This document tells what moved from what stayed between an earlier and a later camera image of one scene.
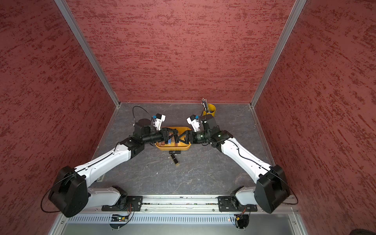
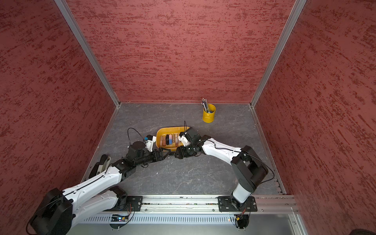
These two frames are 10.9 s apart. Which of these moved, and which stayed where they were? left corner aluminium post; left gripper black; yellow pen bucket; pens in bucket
Moved: left gripper black
Stayed: yellow pen bucket; left corner aluminium post; pens in bucket
